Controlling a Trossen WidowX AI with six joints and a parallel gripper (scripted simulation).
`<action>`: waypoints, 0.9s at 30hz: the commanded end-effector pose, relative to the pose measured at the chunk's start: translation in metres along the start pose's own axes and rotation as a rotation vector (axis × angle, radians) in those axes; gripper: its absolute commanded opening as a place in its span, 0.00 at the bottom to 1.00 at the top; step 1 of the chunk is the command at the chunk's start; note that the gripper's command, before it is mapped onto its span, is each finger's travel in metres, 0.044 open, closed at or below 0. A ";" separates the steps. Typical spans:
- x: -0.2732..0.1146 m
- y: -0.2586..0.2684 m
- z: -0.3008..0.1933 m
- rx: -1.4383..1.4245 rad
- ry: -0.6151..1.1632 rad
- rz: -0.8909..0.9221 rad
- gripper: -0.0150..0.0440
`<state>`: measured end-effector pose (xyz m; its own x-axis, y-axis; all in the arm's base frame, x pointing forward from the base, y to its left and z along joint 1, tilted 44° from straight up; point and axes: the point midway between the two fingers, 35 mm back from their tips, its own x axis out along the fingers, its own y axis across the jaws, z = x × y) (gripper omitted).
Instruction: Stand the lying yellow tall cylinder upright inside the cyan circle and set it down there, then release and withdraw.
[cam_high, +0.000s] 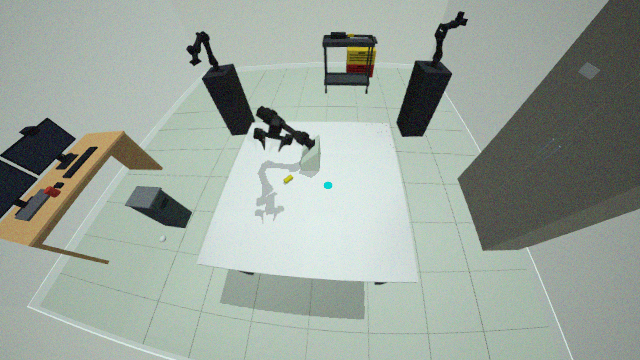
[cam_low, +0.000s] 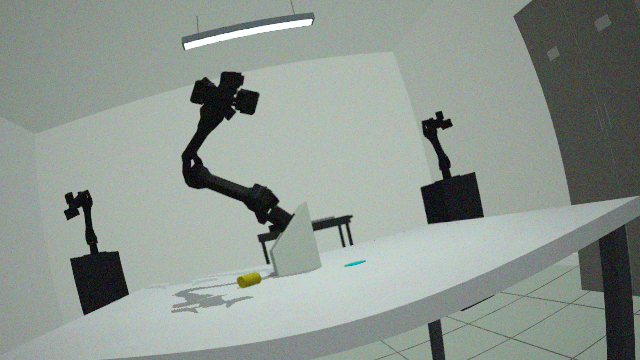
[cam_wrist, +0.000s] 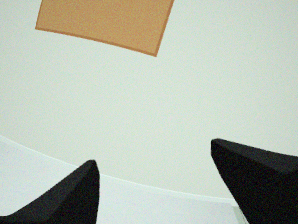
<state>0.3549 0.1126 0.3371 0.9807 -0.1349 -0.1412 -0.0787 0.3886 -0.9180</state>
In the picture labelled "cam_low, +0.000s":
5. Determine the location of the yellow cylinder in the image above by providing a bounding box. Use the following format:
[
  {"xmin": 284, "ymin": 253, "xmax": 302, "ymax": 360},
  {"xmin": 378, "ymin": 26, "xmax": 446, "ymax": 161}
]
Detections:
[{"xmin": 237, "ymin": 272, "xmax": 261, "ymax": 288}]

